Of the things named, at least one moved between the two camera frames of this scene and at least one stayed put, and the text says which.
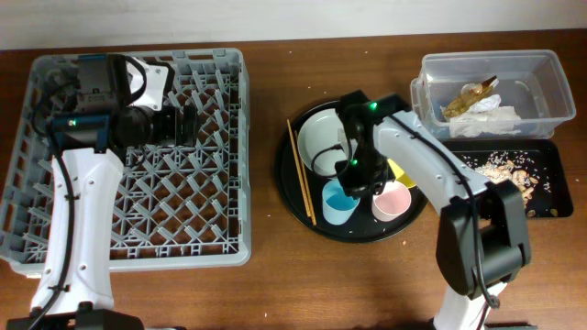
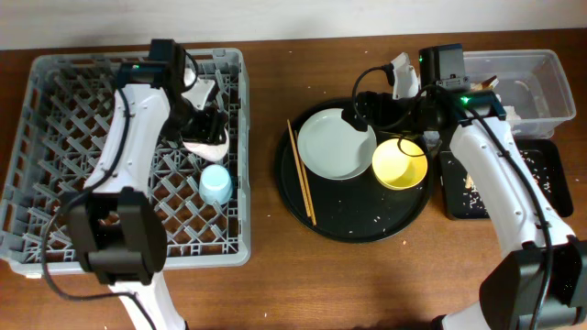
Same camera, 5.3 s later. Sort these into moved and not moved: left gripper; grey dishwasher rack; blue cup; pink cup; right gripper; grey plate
Moved: blue cup; left gripper; right gripper; pink cup
Not moved: grey plate; grey dishwasher rack
